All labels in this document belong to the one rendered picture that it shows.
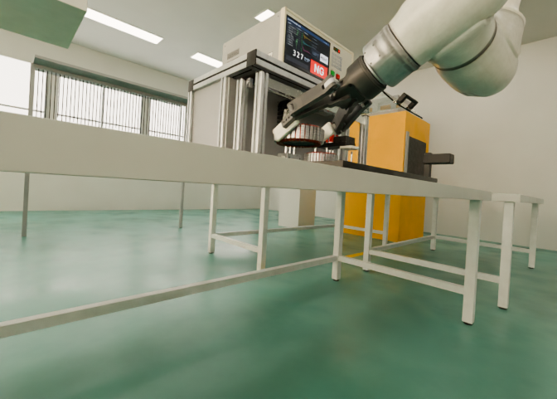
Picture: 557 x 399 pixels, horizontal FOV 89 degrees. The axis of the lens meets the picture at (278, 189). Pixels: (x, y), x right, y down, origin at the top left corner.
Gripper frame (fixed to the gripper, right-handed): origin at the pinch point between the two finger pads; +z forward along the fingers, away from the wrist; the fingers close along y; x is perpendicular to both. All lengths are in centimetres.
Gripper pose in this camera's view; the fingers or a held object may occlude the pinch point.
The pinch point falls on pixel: (299, 135)
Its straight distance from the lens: 65.4
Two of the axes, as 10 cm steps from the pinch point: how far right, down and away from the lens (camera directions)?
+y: -7.2, -0.4, -6.9
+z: -6.3, 4.6, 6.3
